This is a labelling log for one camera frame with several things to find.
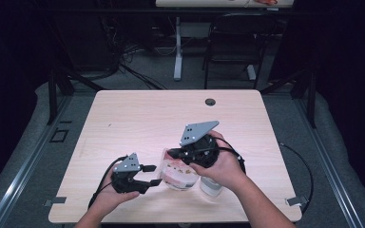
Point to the person's left hand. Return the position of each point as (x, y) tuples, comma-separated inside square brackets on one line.
[(107, 198)]

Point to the white cylindrical container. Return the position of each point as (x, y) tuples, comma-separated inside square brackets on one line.
[(210, 188)]

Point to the orange object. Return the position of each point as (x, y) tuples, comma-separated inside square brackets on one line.
[(266, 2)]

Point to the aluminium floor rail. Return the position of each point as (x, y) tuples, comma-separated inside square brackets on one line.
[(28, 161), (326, 161)]

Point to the round black table grommet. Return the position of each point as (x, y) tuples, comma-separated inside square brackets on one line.
[(210, 102)]

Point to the person's right hand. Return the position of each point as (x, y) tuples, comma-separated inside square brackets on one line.
[(225, 167)]

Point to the grey metal table bracket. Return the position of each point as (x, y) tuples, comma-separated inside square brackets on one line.
[(296, 200), (55, 201)]

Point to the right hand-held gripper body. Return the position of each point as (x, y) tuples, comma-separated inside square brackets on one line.
[(202, 148)]

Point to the white-legged wooden desk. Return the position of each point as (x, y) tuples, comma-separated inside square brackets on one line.
[(178, 47)]

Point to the black metal stand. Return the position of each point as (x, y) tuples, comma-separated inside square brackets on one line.
[(52, 95), (312, 98)]

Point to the clear plastic bag red print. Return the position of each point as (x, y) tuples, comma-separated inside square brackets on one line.
[(179, 177)]

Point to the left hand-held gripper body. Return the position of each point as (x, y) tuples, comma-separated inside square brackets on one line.
[(126, 177)]

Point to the black folding chair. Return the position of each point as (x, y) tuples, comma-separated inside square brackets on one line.
[(237, 38)]

